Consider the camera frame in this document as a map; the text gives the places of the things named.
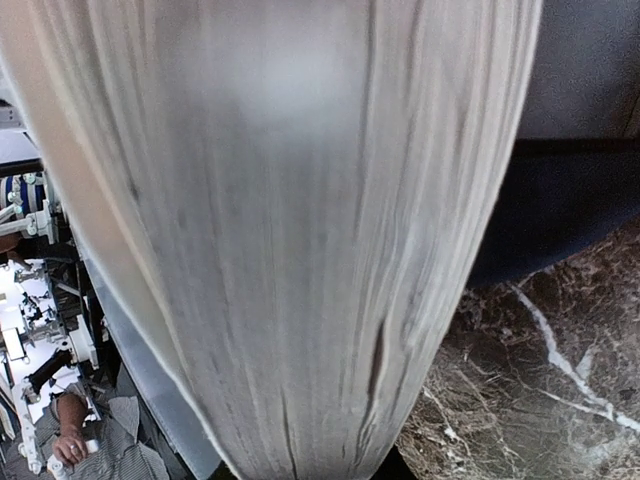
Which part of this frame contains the orange 39-Storey Treehouse book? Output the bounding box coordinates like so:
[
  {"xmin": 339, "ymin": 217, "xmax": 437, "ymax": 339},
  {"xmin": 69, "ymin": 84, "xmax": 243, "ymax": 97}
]
[{"xmin": 1, "ymin": 1, "xmax": 542, "ymax": 479}]

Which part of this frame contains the navy blue student backpack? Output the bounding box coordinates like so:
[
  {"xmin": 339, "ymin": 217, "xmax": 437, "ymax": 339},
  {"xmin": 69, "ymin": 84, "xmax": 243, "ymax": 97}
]
[{"xmin": 467, "ymin": 138, "xmax": 639, "ymax": 288}]

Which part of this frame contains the person in striped shirt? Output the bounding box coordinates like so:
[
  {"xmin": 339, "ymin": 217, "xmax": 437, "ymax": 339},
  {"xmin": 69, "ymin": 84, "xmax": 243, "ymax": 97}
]
[{"xmin": 35, "ymin": 382, "xmax": 169, "ymax": 479}]

